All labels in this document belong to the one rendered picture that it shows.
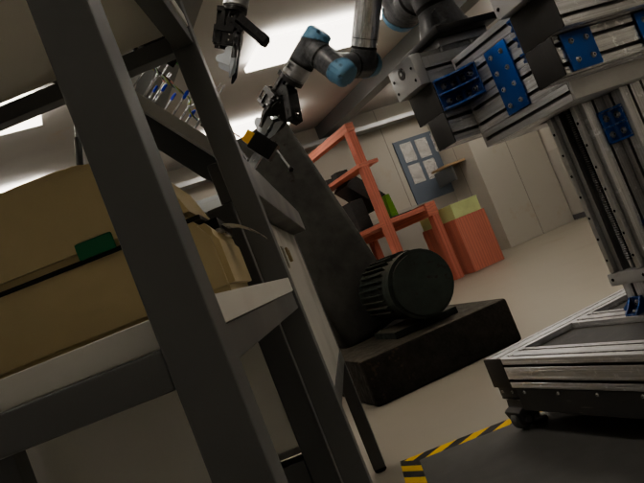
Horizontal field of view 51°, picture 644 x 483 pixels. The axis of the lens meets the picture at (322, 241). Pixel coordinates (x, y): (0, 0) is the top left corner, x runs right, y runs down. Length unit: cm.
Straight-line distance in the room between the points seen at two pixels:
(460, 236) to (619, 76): 655
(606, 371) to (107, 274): 129
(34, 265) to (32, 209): 6
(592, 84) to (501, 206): 841
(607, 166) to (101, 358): 157
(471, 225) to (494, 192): 180
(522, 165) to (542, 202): 63
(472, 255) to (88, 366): 790
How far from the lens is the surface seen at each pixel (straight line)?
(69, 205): 75
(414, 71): 194
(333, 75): 189
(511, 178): 1033
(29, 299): 76
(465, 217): 834
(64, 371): 47
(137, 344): 45
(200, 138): 106
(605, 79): 178
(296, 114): 194
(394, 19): 224
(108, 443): 112
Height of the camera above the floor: 65
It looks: 3 degrees up
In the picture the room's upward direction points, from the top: 22 degrees counter-clockwise
